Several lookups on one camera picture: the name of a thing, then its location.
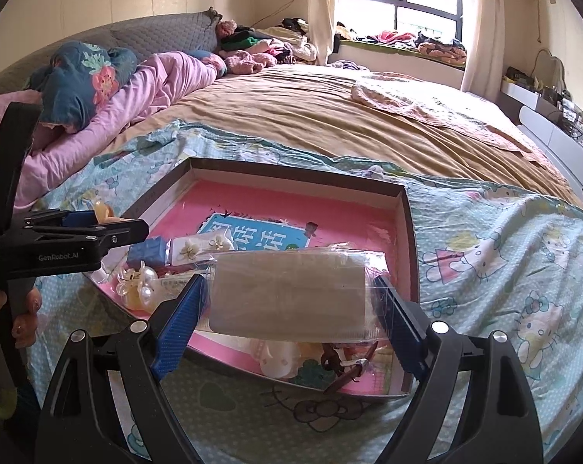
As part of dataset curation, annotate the pearl hair clip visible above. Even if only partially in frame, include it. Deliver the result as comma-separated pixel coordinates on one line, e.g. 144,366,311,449
115,261,164,312

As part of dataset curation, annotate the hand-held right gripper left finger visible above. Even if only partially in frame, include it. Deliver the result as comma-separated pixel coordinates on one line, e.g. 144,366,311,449
34,273,210,464

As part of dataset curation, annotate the pile of clothes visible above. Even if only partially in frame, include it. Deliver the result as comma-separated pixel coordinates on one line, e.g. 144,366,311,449
216,17,318,75

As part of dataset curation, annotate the clothes heap by window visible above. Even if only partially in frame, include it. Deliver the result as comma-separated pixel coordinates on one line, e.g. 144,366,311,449
335,22,468,66

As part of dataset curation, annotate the wavy edged mirror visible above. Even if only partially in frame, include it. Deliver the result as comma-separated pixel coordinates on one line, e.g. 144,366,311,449
535,48,567,92

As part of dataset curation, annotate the small amber hair clip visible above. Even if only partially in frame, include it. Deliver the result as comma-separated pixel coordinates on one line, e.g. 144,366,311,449
92,198,128,225

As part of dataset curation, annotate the cartoon printed blanket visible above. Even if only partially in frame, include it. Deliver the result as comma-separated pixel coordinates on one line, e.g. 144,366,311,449
25,118,583,464

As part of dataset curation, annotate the blue floral pillow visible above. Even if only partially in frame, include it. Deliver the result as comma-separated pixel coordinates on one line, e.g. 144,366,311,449
31,41,140,131

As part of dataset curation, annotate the white plastic hair clip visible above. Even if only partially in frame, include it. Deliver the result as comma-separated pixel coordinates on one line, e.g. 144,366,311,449
260,341,304,380

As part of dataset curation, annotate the cream curtain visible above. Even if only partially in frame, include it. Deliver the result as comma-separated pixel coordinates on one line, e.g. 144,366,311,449
306,0,350,66
460,0,507,92

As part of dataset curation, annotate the tan bedsheet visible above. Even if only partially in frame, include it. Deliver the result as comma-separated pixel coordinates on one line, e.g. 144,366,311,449
112,65,583,208

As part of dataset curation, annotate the light patterned thin blanket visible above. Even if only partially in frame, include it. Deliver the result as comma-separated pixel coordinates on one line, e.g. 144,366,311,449
352,74,543,155

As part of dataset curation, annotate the pink quilt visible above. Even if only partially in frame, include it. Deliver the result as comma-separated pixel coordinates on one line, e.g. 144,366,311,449
0,51,224,208

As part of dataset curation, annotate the white and grey dresser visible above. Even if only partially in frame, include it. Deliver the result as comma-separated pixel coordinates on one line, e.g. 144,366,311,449
499,77,583,189

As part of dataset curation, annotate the brown cardboard box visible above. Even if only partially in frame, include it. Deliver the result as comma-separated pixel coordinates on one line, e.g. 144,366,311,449
83,157,420,399

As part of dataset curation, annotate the clear bag with grey card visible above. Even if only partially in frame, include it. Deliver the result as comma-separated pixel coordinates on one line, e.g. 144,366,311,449
195,246,393,344

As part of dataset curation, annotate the person's left hand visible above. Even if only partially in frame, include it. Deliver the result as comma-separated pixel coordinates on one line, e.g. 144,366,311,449
0,285,43,349

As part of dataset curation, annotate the cluttered cosmetics row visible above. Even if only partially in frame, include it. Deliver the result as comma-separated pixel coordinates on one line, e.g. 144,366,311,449
506,65,583,146

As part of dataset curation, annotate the pink printed book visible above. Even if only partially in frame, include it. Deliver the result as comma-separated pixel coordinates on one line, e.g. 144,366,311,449
95,179,413,394

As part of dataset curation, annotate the brown leather strap watch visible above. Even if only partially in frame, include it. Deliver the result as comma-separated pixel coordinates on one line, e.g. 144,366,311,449
320,341,384,394

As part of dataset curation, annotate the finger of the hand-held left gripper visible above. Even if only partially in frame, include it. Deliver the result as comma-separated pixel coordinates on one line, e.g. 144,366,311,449
23,209,99,228
23,220,150,252

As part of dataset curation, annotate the flower earrings card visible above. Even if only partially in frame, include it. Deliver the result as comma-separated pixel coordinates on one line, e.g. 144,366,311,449
168,232,236,268

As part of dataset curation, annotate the white window seat ledge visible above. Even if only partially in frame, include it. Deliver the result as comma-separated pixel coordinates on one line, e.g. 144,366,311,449
327,39,466,88

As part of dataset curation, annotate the grey quilted headboard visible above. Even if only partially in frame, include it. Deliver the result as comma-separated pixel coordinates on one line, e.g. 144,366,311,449
0,7,222,102

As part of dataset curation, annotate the small blue box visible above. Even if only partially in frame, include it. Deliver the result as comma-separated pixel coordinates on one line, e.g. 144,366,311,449
127,237,169,266

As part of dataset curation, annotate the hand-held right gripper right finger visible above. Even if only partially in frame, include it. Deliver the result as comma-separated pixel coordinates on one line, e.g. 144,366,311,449
372,275,546,464

